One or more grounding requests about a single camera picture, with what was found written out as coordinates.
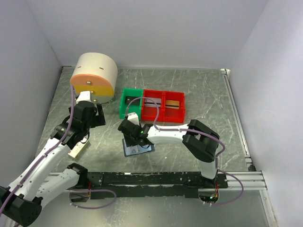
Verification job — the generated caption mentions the grey magnetic stripe card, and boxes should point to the grey magnetic stripe card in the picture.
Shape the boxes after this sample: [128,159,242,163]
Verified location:
[144,98,161,108]

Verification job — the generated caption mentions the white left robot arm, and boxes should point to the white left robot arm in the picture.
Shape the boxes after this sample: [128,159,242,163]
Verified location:
[0,101,106,227]

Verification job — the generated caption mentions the pale printed card in holder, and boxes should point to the pale printed card in holder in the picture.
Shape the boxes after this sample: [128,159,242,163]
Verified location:
[125,146,143,157]

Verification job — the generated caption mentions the gold card in red bin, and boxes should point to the gold card in red bin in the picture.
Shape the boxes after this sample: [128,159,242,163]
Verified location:
[165,100,180,109]

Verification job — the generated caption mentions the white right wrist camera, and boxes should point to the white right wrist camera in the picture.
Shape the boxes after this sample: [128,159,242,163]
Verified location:
[127,112,140,125]

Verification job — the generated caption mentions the dark card with chip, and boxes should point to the dark card with chip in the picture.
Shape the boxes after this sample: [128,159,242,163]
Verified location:
[125,96,141,105]

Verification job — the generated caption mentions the blue leather card holder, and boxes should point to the blue leather card holder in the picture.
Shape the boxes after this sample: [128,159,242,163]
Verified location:
[122,139,155,157]

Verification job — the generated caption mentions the green plastic bin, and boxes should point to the green plastic bin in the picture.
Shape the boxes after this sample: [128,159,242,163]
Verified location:
[118,88,144,120]

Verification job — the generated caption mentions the aluminium frame rail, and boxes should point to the aluminium frame rail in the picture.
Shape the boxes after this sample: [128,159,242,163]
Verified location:
[225,171,267,191]

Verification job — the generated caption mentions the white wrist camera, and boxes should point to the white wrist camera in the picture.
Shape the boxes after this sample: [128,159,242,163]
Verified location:
[127,112,140,125]
[76,91,91,104]

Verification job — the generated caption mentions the white small cardboard box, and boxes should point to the white small cardboard box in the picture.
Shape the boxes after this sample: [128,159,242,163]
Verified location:
[68,138,89,159]

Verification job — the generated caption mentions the cream round drawer cabinet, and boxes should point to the cream round drawer cabinet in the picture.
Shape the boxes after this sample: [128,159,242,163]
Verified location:
[70,52,118,103]

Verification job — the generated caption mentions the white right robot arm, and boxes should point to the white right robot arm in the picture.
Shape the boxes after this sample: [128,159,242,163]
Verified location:
[118,119,220,188]

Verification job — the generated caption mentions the red plastic double bin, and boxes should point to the red plastic double bin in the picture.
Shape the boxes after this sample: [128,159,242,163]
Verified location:
[141,89,186,123]

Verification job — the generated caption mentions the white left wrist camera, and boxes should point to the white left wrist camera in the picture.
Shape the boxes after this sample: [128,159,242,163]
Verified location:
[76,91,91,104]

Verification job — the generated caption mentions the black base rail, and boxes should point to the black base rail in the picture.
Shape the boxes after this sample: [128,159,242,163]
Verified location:
[71,172,228,200]

